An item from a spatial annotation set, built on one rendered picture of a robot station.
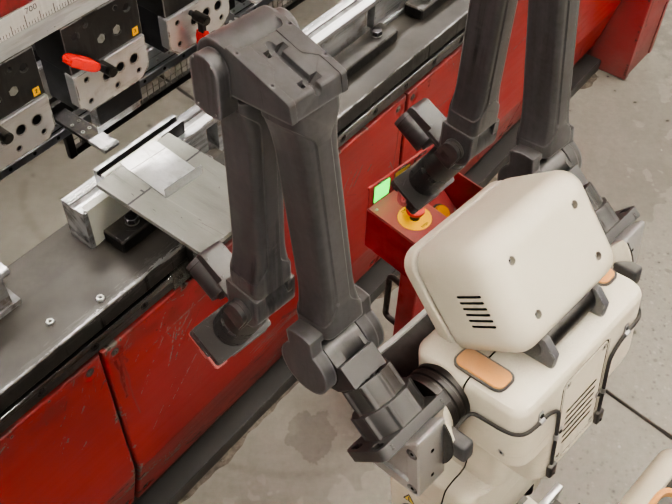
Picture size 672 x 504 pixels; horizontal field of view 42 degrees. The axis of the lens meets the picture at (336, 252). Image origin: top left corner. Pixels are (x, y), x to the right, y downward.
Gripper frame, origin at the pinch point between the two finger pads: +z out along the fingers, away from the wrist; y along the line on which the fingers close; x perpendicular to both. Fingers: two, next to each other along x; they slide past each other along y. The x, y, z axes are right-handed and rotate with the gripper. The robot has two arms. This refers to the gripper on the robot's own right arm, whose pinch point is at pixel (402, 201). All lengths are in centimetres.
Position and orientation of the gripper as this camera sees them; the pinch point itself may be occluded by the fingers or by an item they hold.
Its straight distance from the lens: 156.3
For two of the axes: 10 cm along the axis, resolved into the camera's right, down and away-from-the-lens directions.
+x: 6.3, 7.7, -0.5
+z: -3.5, 3.4, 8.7
